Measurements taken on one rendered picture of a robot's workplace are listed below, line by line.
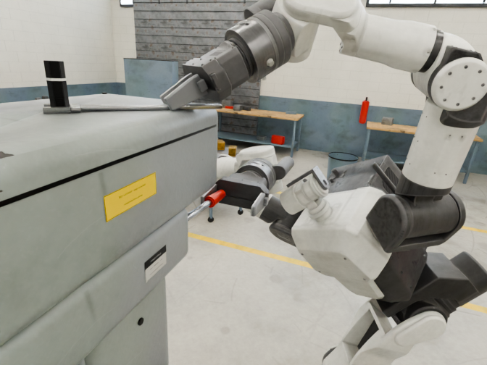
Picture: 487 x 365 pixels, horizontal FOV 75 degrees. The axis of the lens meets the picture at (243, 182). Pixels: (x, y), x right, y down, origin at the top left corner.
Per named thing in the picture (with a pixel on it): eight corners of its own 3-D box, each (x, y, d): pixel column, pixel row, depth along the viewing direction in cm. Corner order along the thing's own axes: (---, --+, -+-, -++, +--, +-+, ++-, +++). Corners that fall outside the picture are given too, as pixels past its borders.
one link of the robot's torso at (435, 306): (435, 290, 101) (414, 266, 98) (461, 322, 88) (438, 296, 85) (400, 311, 104) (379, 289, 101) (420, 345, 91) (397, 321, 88)
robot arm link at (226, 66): (230, 118, 46) (294, 77, 48) (199, 53, 41) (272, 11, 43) (201, 106, 56) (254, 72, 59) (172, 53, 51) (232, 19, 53)
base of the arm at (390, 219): (431, 248, 73) (414, 200, 77) (480, 235, 61) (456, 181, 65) (374, 256, 70) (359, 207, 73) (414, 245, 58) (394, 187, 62)
